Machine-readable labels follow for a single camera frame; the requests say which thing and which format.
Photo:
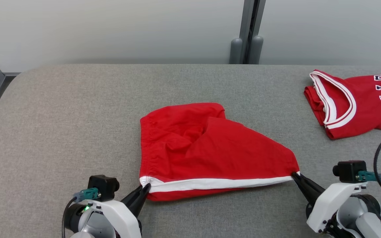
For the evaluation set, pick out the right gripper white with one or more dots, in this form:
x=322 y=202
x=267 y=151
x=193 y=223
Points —
x=332 y=205

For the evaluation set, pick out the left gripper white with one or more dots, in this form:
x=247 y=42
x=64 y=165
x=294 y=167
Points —
x=121 y=218

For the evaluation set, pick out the red shorts white side stripe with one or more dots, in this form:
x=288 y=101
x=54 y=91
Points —
x=210 y=148

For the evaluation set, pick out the red Bulls jersey white sleeves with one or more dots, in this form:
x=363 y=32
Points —
x=362 y=99

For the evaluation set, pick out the grey rounded cylinder foot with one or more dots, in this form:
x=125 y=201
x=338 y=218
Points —
x=235 y=51
x=256 y=49

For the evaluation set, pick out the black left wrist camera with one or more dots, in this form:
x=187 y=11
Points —
x=103 y=186

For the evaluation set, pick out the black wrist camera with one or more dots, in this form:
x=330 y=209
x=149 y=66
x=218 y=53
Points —
x=103 y=186
x=349 y=170

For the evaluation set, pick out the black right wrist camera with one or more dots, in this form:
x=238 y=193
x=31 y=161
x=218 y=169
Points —
x=349 y=170

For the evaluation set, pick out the grey vertical wall post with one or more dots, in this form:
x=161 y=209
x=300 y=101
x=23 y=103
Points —
x=246 y=19

